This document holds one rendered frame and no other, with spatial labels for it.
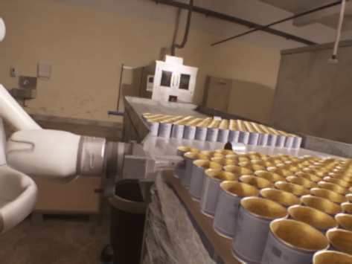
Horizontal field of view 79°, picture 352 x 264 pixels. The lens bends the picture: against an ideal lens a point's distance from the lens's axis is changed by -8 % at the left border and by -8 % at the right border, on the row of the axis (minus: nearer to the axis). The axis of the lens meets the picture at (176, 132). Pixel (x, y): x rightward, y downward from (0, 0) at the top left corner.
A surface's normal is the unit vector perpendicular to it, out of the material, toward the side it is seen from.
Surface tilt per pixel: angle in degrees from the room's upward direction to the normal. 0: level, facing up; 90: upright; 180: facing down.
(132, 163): 88
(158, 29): 90
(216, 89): 90
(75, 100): 90
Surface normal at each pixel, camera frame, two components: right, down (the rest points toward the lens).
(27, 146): 0.13, -0.33
